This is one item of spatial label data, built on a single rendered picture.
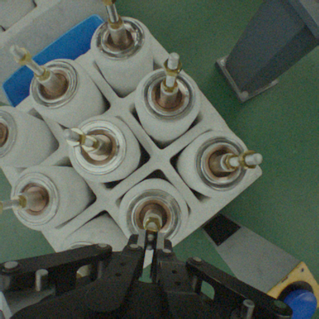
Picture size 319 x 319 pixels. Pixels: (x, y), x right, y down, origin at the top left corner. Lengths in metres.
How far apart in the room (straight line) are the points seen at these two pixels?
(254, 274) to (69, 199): 0.27
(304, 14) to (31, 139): 0.46
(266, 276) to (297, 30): 0.37
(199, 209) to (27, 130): 0.30
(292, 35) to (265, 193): 0.39
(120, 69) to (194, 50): 0.36
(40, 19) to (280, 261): 0.62
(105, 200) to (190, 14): 0.61
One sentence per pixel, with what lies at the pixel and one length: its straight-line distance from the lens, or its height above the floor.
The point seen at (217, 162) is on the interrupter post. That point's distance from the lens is 0.24.
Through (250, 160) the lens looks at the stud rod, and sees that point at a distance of 0.17.
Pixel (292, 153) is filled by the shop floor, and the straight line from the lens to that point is 0.64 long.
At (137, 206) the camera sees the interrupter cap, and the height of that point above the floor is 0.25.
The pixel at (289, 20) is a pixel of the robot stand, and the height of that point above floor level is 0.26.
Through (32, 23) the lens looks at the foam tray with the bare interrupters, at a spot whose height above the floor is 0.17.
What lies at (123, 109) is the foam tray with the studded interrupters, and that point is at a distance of 0.34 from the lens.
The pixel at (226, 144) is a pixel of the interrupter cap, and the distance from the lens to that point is 0.26.
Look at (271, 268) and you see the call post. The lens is 0.28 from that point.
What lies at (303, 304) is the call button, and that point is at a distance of 0.27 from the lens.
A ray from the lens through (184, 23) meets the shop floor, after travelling 0.68.
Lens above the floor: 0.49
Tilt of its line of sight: 87 degrees down
